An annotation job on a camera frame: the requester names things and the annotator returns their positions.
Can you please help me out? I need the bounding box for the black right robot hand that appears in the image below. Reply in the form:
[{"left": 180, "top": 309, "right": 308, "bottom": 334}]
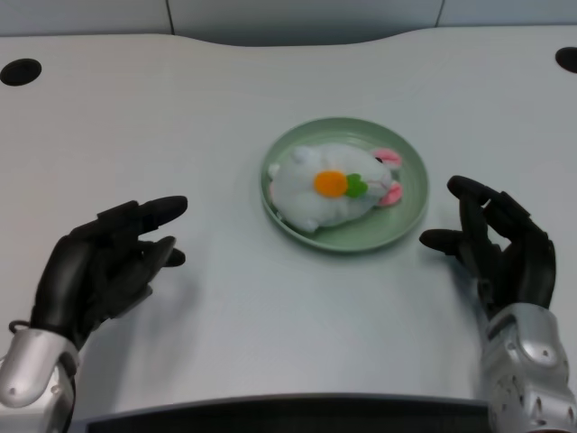
[{"left": 418, "top": 175, "right": 557, "bottom": 322}]

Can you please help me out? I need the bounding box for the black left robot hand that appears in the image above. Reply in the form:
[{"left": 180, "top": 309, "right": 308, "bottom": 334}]
[{"left": 30, "top": 195, "right": 189, "bottom": 352}]

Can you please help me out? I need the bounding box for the white plush rabbit doll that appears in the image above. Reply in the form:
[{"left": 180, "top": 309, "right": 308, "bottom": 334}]
[{"left": 268, "top": 143, "right": 404, "bottom": 234}]

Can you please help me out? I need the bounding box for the green round plate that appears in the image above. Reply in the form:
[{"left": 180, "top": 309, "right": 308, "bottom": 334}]
[{"left": 260, "top": 116, "right": 429, "bottom": 253}]

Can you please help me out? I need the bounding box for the black robot torso edge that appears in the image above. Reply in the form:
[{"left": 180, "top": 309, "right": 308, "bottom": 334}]
[{"left": 69, "top": 395, "right": 492, "bottom": 433}]

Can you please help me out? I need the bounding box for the black round cable grommet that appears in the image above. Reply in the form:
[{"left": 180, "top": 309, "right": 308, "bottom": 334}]
[
  {"left": 554, "top": 46, "right": 577, "bottom": 74},
  {"left": 0, "top": 58, "right": 43, "bottom": 87}
]

